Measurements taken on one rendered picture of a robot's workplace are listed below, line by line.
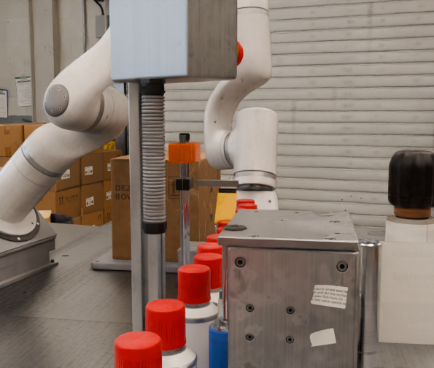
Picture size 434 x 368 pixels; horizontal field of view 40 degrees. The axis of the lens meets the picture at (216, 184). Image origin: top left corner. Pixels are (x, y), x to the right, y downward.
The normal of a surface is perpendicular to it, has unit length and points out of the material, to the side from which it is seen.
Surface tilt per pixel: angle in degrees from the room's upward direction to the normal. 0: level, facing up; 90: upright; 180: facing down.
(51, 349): 0
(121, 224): 90
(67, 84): 62
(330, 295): 92
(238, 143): 75
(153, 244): 90
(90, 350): 0
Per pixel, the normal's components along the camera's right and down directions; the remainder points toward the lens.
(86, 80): 0.00, -0.28
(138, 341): -0.01, -1.00
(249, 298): -0.17, 0.12
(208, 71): 0.71, 0.08
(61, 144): 0.60, -0.36
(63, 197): 0.95, 0.00
